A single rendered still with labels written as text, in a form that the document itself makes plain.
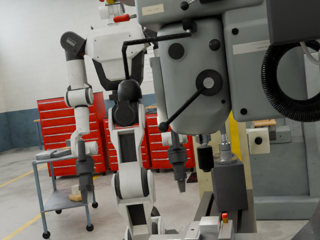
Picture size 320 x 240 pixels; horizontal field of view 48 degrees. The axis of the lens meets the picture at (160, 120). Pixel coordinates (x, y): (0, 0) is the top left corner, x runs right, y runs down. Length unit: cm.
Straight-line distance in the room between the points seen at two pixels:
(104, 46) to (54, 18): 997
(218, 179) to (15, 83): 1119
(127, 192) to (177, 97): 82
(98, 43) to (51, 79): 994
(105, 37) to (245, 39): 93
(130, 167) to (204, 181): 131
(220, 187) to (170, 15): 76
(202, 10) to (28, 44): 1123
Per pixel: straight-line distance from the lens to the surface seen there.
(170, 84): 100
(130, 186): 171
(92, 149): 177
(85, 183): 175
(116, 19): 125
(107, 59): 174
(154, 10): 100
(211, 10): 97
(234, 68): 95
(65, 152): 407
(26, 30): 1214
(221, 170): 147
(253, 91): 95
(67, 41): 184
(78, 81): 183
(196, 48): 99
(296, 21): 71
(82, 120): 181
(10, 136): 1266
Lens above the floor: 147
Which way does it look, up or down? 6 degrees down
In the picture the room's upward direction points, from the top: 8 degrees counter-clockwise
